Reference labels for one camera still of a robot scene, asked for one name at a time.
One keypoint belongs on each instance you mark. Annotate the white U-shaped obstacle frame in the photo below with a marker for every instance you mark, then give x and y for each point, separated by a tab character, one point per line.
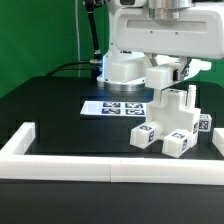
15	163

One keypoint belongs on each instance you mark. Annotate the white marker sheet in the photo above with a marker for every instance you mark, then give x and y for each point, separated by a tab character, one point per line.
112	108

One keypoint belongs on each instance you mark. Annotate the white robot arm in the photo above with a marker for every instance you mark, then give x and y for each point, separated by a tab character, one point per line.
158	9

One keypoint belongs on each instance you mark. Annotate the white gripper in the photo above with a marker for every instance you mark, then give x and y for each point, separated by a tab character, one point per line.
198	33

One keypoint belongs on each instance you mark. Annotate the white chair back part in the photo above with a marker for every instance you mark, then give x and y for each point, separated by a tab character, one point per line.
133	74

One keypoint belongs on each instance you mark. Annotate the white tagged cube far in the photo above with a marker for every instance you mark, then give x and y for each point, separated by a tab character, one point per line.
205	122

